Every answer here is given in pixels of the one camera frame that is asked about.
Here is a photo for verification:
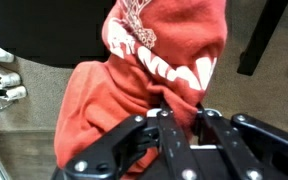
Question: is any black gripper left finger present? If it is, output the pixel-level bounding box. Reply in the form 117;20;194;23
53;108;203;180

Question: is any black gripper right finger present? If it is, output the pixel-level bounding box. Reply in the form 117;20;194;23
193;105;288;180

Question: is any red clothing with white print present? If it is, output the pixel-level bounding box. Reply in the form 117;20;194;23
54;0;227;167

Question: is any white sneaker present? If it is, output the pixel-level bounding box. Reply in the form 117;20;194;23
0;66;21;88
0;86;27;101

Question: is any black metal chair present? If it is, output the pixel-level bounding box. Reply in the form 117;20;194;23
0;0;288;77

